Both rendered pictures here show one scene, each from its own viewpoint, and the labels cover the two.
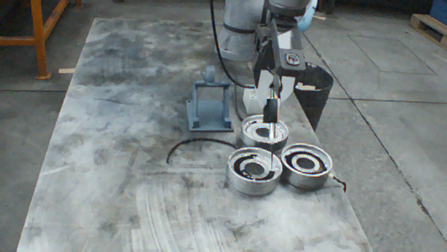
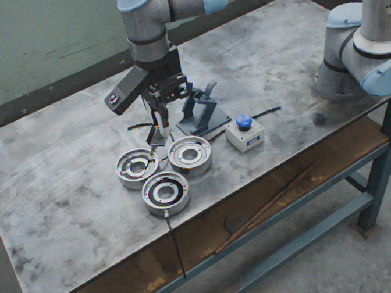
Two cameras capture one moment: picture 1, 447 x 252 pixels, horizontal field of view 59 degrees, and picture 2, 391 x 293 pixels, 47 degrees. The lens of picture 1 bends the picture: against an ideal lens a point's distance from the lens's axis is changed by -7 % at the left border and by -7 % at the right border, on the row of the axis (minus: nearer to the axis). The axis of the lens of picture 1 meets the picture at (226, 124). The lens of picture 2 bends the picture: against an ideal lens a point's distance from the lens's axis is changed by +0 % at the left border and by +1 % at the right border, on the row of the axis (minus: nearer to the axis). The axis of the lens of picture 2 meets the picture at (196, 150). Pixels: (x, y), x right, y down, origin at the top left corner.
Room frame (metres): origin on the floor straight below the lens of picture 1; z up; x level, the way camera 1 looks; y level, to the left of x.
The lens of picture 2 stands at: (0.61, -0.82, 1.62)
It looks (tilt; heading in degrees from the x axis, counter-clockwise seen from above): 46 degrees down; 76
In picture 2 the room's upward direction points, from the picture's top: 10 degrees counter-clockwise
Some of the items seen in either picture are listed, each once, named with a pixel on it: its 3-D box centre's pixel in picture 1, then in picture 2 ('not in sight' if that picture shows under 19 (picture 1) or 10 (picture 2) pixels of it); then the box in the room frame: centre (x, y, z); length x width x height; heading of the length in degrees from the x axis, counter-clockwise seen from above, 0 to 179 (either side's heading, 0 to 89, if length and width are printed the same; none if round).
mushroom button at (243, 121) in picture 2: not in sight; (244, 125); (0.92, -0.08, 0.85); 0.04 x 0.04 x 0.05
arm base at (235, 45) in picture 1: (239, 37); (344, 70); (1.25, -0.01, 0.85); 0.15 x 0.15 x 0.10
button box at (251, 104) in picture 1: (259, 97); (246, 132); (0.93, -0.07, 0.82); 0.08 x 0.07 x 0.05; 12
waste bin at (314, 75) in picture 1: (293, 109); not in sight; (1.94, -0.34, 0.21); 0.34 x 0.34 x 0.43
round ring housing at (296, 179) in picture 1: (304, 166); (166, 194); (0.68, -0.17, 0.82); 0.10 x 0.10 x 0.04
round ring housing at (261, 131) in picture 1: (263, 135); (190, 156); (0.77, -0.09, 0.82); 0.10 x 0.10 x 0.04
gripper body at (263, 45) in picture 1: (279, 33); (159, 76); (0.74, -0.08, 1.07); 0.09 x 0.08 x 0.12; 13
